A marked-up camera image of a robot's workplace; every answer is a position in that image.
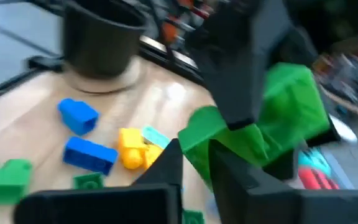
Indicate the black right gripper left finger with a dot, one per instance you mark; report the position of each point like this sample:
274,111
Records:
120,205

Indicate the mint green tile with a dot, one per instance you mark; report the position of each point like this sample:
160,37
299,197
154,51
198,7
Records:
155,137

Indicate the black metal table frame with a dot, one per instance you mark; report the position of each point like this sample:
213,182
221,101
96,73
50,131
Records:
43,63

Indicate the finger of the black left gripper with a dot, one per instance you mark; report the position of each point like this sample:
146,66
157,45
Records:
235,68
323,135

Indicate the small dark green brick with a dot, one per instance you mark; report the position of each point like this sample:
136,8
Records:
193,217

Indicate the cyan foam die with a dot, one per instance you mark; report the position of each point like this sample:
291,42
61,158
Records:
314,160

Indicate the parts bin shelf rack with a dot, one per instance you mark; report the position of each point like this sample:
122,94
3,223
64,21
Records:
169,31

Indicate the red foam die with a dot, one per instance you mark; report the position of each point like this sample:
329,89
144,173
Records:
317,180

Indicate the dark green flat brick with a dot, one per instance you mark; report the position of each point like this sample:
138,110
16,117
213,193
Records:
89,181

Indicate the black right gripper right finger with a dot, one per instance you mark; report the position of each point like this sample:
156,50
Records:
259,205

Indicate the blue brick with cylinder end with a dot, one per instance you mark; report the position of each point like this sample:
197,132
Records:
76,113

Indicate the yellow brick with round end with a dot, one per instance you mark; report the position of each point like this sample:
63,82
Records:
130,149

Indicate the green stepped brick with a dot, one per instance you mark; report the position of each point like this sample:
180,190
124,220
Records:
291,102

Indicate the blue brick with side studs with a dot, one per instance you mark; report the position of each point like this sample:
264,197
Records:
89,155

